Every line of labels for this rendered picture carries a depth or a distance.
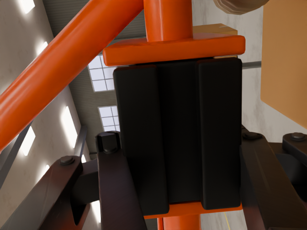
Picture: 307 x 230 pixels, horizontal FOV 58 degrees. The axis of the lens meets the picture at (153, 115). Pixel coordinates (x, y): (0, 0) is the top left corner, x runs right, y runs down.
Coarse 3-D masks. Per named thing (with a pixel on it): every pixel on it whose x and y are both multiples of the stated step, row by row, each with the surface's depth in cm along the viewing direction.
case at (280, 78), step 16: (272, 0) 30; (288, 0) 26; (304, 0) 24; (272, 16) 30; (288, 16) 27; (304, 16) 24; (272, 32) 30; (288, 32) 27; (304, 32) 24; (272, 48) 31; (288, 48) 27; (304, 48) 25; (272, 64) 31; (288, 64) 28; (304, 64) 25; (272, 80) 32; (288, 80) 28; (304, 80) 25; (272, 96) 32; (288, 96) 28; (304, 96) 25; (288, 112) 28; (304, 112) 25
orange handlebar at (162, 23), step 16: (144, 0) 12; (160, 0) 12; (176, 0) 12; (160, 16) 12; (176, 16) 12; (160, 32) 12; (176, 32) 12; (192, 32) 13; (160, 224) 20; (176, 224) 15; (192, 224) 15
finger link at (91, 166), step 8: (96, 160) 13; (88, 168) 12; (96, 168) 12; (80, 176) 12; (88, 176) 12; (96, 176) 12; (80, 184) 12; (88, 184) 12; (96, 184) 12; (72, 192) 12; (80, 192) 12; (88, 192) 12; (96, 192) 12; (72, 200) 12; (80, 200) 12; (88, 200) 12; (96, 200) 12
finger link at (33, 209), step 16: (64, 160) 12; (80, 160) 12; (48, 176) 11; (64, 176) 11; (32, 192) 10; (48, 192) 10; (64, 192) 10; (16, 208) 9; (32, 208) 9; (48, 208) 9; (64, 208) 10; (80, 208) 12; (16, 224) 8; (32, 224) 8; (48, 224) 8; (64, 224) 10; (80, 224) 11
